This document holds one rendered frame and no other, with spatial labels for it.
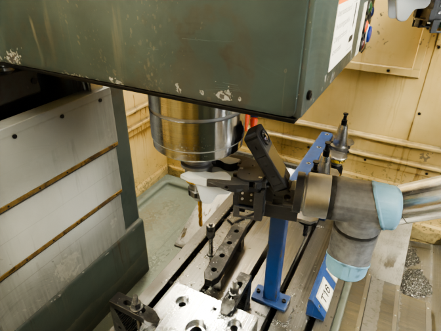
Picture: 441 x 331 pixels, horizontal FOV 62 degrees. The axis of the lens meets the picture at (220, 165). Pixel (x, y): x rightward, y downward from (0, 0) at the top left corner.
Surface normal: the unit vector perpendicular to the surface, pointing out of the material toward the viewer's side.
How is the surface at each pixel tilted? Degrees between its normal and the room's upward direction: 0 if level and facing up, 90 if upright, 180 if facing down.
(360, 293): 7
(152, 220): 0
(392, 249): 24
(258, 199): 90
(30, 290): 89
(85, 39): 90
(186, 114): 90
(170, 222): 0
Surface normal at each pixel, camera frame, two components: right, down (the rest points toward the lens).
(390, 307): 0.07, -0.92
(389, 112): -0.47, 0.43
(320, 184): -0.10, -0.57
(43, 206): 0.89, 0.23
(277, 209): -0.27, 0.48
